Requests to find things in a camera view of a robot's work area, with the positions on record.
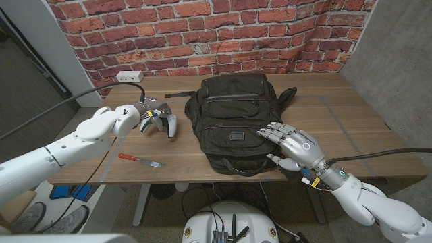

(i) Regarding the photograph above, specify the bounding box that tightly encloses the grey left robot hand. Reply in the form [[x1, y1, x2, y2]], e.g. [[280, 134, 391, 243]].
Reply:
[[133, 97, 173, 132]]

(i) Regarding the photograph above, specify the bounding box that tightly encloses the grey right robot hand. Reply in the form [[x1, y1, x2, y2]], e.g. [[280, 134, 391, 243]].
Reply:
[[256, 121, 348, 190]]

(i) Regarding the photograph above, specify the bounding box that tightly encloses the white black game controller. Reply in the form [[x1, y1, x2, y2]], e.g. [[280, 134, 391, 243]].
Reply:
[[140, 113, 178, 138]]

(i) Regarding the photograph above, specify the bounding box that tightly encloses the black backpack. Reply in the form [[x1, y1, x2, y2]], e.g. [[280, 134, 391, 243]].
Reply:
[[164, 73, 298, 177]]

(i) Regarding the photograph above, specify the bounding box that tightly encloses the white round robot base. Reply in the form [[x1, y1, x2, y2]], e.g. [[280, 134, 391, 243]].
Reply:
[[182, 201, 280, 243]]

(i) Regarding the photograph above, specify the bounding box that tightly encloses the black leather luggage tag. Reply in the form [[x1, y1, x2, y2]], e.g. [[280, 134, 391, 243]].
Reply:
[[279, 167, 306, 185]]

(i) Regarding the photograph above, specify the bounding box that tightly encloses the white power strip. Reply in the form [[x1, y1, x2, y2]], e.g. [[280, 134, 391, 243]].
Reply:
[[115, 70, 144, 84]]

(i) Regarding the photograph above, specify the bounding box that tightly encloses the dark grey table leg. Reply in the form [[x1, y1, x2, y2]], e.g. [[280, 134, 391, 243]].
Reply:
[[305, 184, 327, 224]]

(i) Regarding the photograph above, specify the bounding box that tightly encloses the red brick printed backdrop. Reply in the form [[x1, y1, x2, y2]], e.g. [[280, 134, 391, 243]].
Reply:
[[46, 0, 378, 97]]

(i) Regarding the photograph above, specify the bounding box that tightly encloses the grey electronics box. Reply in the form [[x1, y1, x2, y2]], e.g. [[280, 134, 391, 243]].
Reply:
[[211, 230, 230, 243]]

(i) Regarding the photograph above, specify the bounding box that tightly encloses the grey sneaker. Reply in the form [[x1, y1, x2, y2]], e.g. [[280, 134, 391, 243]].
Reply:
[[18, 201, 47, 230], [40, 205, 90, 235]]

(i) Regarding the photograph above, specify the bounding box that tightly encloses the white floor board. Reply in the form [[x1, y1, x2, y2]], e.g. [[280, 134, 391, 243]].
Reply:
[[20, 180, 126, 234]]

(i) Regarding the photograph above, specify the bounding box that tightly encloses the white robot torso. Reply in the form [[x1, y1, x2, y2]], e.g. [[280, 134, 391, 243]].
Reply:
[[0, 234, 138, 243]]

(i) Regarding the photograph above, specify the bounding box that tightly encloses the tan cardboard box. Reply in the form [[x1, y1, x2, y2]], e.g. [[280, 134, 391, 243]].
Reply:
[[0, 190, 36, 220]]

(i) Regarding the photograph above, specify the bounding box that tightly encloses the red handled utility knife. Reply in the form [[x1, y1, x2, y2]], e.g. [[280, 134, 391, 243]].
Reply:
[[117, 153, 166, 169]]

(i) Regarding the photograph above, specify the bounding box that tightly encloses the white cable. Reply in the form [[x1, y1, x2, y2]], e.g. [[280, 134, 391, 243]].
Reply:
[[259, 182, 300, 239]]

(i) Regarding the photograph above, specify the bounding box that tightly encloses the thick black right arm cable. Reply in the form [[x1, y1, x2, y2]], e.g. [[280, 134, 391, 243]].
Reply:
[[325, 147, 432, 166]]

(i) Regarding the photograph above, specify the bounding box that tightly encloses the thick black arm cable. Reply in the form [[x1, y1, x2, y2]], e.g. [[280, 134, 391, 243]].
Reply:
[[325, 147, 432, 166], [0, 82, 146, 141]]

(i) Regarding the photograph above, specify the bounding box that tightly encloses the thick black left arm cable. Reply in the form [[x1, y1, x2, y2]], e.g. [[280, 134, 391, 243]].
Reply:
[[0, 82, 146, 141]]

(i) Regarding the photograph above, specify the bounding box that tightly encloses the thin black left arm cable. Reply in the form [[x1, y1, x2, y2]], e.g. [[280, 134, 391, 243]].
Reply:
[[36, 136, 117, 234]]

